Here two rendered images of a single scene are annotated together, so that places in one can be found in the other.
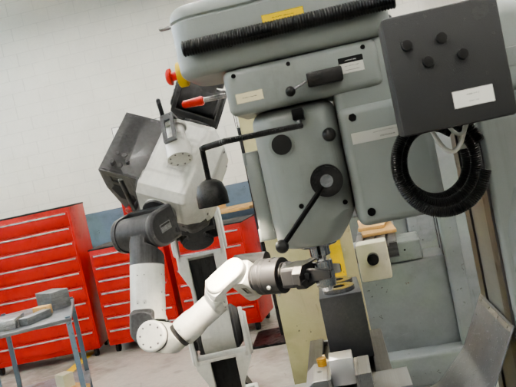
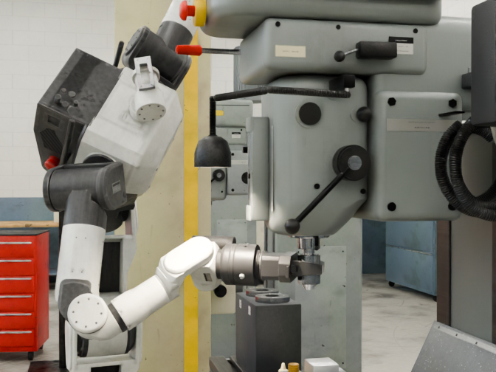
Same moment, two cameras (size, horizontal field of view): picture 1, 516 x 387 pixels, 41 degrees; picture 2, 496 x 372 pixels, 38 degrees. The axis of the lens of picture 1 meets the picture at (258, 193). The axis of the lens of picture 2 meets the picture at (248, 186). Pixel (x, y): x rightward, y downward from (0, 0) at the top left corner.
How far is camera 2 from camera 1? 56 cm
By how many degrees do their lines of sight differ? 19
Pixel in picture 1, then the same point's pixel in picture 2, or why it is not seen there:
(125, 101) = not seen: outside the picture
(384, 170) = (412, 165)
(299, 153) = (325, 128)
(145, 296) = (83, 263)
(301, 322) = not seen: hidden behind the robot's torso
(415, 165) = not seen: hidden behind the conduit
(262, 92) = (305, 50)
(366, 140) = (401, 128)
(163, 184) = (118, 139)
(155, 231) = (108, 189)
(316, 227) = (325, 213)
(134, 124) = (85, 63)
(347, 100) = (387, 83)
